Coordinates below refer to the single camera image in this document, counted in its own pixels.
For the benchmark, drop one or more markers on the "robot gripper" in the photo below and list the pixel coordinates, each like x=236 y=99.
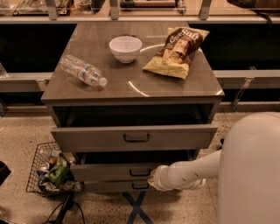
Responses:
x=160 y=178

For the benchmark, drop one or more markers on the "grey drawer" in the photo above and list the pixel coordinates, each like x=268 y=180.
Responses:
x=116 y=186
x=134 y=138
x=112 y=172

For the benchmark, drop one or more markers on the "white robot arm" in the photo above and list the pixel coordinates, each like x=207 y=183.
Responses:
x=247 y=168

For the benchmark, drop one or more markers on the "grey bottom drawer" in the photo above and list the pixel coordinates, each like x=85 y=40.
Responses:
x=116 y=186

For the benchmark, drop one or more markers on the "grey top drawer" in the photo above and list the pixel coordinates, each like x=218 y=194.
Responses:
x=134 y=138

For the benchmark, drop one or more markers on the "grey drawer cabinet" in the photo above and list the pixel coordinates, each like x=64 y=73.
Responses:
x=132 y=96

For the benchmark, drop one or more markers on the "blue tape cross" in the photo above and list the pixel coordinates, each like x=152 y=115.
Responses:
x=136 y=208

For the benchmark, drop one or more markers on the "green snack packet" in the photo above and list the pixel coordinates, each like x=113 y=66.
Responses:
x=58 y=174

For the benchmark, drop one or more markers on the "yellow brown chip bag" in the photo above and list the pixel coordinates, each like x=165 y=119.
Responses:
x=180 y=47

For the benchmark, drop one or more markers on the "clear plastic water bottle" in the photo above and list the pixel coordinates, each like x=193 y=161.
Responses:
x=83 y=71

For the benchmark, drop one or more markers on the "white ceramic bowl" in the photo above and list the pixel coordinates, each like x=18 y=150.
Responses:
x=125 y=48

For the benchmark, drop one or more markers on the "black object at left edge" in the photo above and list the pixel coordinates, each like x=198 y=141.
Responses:
x=4 y=172

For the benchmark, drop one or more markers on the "black wire basket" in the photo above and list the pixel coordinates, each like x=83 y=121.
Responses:
x=46 y=156

